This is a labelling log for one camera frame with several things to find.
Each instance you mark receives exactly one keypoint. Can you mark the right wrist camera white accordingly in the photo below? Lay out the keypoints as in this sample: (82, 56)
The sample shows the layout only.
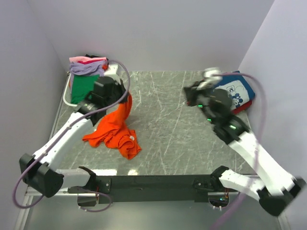
(211, 77)

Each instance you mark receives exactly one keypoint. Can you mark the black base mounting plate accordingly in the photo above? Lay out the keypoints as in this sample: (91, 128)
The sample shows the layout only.
(145, 188)

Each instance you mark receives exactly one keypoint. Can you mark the white perforated basket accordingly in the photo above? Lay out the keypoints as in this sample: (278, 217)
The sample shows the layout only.
(67, 92)

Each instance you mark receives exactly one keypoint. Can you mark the light pink shirt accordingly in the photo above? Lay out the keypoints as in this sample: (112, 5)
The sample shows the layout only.
(83, 58)

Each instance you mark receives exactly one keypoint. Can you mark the magenta shirt in basket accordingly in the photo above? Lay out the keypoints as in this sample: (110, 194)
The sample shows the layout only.
(87, 62)

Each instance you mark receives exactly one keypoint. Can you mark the black garment in basket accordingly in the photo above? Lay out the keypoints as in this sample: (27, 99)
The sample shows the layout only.
(92, 56)

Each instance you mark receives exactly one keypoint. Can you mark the orange t shirt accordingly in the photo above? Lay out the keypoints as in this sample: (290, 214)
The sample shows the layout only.
(114, 133)

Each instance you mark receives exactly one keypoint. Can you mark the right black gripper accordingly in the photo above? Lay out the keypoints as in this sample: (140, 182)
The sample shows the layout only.
(190, 92)

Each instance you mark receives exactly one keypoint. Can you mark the blue cartoon print shirt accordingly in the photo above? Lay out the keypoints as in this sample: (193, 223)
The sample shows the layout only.
(238, 90)

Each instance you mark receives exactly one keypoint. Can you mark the aluminium rail frame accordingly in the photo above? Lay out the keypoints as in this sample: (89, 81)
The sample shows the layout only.
(91, 197)

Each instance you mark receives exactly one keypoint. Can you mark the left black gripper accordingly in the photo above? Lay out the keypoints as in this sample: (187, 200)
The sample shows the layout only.
(121, 87)

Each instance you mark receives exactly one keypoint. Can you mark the lavender shirt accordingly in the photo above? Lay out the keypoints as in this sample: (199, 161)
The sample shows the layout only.
(94, 68)

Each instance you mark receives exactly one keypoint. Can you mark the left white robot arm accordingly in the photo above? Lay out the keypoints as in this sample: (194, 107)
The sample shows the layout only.
(41, 170)

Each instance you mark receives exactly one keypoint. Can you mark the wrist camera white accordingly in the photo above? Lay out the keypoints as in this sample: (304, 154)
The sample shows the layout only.
(211, 77)
(113, 72)

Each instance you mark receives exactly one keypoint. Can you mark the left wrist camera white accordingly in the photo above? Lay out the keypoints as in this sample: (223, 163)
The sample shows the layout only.
(113, 72)

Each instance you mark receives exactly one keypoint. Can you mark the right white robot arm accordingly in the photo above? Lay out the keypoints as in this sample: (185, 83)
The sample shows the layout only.
(274, 188)

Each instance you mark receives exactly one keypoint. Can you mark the red folded shirt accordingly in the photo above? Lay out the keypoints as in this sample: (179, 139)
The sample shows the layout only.
(242, 108)

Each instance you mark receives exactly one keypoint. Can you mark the green shirt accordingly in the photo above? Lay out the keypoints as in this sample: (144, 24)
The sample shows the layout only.
(81, 86)

